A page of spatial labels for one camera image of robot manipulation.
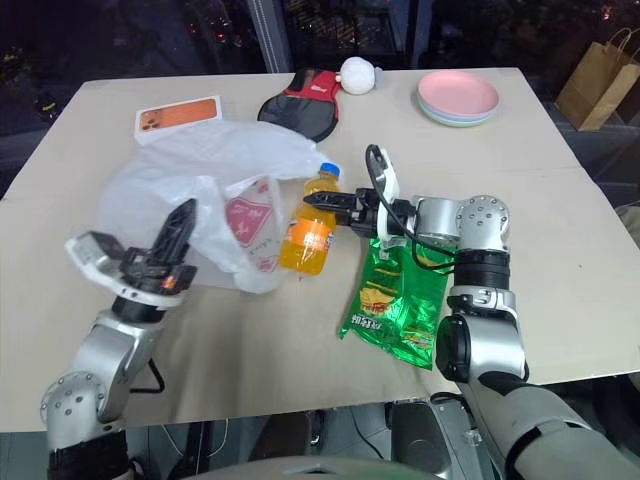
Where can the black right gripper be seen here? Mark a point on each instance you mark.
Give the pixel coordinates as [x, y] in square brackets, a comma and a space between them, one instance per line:
[366, 212]

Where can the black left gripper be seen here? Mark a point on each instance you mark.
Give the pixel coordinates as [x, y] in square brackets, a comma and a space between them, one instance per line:
[150, 275]

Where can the orange drink bottle blue cap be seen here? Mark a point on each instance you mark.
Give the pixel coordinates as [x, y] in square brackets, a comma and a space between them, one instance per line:
[306, 235]

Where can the white plastic bag red print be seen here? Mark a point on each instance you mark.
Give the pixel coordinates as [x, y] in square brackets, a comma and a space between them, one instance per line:
[200, 175]

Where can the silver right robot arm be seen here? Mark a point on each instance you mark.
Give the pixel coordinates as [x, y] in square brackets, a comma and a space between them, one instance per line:
[482, 320]

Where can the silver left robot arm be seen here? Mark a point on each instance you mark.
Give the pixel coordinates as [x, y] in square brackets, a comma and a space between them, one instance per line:
[112, 345]

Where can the green chip bag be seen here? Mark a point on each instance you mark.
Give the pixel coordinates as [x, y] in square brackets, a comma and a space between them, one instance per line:
[395, 305]

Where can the light brown paper bag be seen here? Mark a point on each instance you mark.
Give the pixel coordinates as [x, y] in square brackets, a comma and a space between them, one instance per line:
[592, 90]

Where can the white orange phone box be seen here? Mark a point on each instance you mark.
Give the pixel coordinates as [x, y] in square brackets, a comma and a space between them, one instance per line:
[177, 117]

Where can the white plush ball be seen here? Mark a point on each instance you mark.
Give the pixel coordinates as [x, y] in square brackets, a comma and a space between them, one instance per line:
[356, 75]

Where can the pale blue plate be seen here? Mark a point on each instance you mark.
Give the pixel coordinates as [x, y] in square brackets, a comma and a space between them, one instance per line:
[452, 123]

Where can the pale green plate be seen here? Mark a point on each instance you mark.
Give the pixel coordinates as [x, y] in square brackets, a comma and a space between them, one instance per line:
[452, 117]

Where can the pink plate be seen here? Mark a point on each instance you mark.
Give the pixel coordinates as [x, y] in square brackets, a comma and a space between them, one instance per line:
[457, 90]

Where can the grey robot torso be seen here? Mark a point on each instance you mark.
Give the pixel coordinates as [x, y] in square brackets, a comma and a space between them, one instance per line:
[325, 467]

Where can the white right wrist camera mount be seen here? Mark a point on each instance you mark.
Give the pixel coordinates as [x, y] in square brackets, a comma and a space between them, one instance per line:
[390, 185]

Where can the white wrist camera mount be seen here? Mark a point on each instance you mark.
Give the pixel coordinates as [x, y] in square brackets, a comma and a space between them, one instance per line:
[86, 252]
[390, 185]

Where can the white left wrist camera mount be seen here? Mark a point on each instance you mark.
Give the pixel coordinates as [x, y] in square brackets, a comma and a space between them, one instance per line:
[86, 252]

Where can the grey window frame post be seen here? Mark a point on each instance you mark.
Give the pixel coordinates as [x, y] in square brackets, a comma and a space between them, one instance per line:
[272, 32]

